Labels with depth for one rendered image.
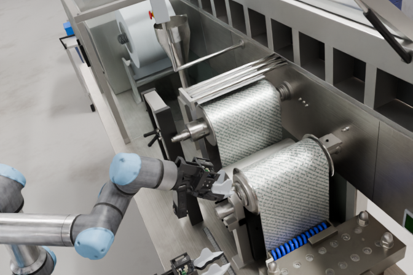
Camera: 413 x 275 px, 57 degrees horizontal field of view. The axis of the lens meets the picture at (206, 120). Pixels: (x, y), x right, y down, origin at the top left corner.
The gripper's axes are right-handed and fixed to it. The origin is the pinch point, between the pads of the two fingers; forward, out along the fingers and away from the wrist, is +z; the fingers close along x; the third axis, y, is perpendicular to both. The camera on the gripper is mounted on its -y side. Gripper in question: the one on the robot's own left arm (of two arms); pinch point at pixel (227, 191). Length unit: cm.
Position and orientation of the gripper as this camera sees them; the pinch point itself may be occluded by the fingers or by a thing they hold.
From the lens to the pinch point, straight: 111.1
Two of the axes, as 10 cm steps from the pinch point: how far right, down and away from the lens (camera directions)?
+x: -4.1, -4.7, 7.8
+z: 8.0, 2.2, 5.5
